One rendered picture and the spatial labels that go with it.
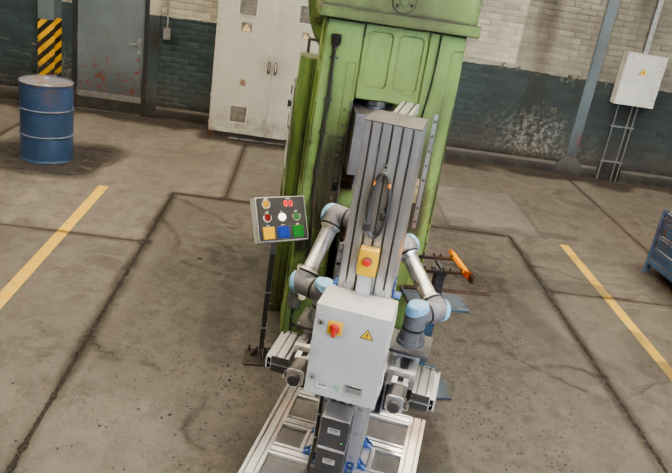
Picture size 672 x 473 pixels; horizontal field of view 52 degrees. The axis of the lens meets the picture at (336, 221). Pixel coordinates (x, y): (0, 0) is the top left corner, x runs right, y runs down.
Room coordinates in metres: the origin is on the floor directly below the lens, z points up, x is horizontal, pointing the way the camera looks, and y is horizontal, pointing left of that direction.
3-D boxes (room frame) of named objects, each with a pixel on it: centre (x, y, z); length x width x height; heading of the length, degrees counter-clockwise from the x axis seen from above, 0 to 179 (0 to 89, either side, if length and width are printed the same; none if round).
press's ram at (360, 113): (4.42, -0.18, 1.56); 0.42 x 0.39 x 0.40; 7
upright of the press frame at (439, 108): (4.61, -0.50, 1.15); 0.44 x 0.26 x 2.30; 7
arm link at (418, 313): (3.18, -0.49, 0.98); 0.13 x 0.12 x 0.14; 125
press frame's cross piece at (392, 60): (4.57, -0.17, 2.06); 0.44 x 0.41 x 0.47; 7
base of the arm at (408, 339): (3.18, -0.49, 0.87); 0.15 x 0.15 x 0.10
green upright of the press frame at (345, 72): (4.53, 0.16, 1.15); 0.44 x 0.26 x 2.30; 7
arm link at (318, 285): (3.27, 0.01, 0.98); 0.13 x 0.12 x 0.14; 62
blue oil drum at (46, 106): (7.46, 3.41, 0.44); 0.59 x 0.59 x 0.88
